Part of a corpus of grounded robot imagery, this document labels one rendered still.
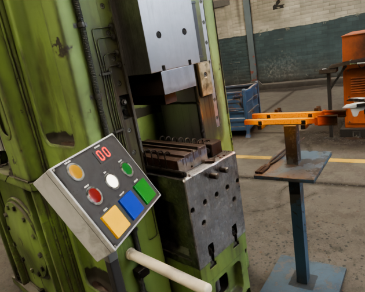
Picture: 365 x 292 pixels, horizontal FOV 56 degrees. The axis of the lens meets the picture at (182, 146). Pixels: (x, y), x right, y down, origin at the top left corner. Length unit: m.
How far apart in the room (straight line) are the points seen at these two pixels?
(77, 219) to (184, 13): 0.97
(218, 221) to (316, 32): 7.56
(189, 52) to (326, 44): 7.46
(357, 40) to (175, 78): 3.48
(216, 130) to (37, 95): 0.92
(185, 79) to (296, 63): 7.64
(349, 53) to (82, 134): 3.85
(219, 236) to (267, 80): 7.84
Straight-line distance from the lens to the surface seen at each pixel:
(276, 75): 9.23
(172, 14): 1.49
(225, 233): 1.74
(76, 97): 1.35
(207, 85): 1.80
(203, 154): 1.60
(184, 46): 1.52
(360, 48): 4.72
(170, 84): 1.44
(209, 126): 1.84
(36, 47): 1.67
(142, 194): 1.14
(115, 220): 1.00
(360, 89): 4.76
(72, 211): 0.97
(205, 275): 1.70
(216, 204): 1.63
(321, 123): 1.68
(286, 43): 9.08
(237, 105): 5.15
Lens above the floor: 1.45
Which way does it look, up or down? 16 degrees down
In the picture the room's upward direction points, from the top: 10 degrees counter-clockwise
